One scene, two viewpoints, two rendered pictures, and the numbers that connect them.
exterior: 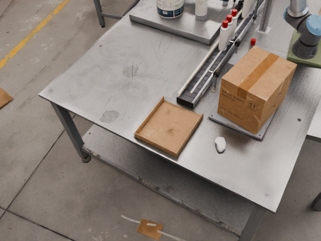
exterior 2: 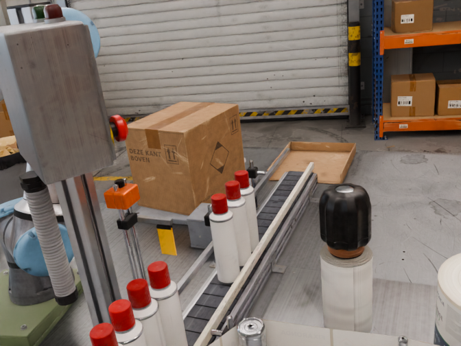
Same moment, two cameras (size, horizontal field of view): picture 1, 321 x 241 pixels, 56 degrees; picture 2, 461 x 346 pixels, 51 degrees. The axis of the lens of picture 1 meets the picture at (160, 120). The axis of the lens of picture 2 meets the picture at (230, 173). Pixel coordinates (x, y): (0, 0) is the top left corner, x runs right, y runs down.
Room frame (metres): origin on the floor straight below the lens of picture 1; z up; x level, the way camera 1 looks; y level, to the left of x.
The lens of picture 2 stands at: (2.51, -0.69, 1.50)
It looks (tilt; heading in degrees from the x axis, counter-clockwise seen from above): 22 degrees down; 168
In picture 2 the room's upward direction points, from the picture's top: 7 degrees counter-clockwise
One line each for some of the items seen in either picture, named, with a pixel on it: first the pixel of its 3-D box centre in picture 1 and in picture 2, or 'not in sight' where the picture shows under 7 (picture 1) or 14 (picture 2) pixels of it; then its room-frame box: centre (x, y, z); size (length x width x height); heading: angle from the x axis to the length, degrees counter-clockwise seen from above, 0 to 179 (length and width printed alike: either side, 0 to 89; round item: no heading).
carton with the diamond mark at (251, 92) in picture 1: (254, 90); (188, 154); (1.04, -0.51, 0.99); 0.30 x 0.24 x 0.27; 134
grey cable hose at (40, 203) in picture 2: not in sight; (51, 240); (1.85, -0.82, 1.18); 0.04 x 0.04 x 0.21
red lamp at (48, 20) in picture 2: not in sight; (53, 12); (1.84, -0.75, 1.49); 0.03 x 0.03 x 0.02
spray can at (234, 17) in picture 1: (232, 24); (223, 238); (1.62, -0.53, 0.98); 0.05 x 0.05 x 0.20
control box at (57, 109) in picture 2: not in sight; (51, 95); (1.82, -0.78, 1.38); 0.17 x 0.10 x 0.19; 18
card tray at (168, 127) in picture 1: (169, 124); (313, 160); (0.98, -0.05, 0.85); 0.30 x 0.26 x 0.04; 143
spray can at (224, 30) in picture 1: (223, 35); (245, 211); (1.52, -0.45, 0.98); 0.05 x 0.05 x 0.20
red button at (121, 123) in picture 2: not in sight; (115, 128); (1.84, -0.70, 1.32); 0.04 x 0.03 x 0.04; 18
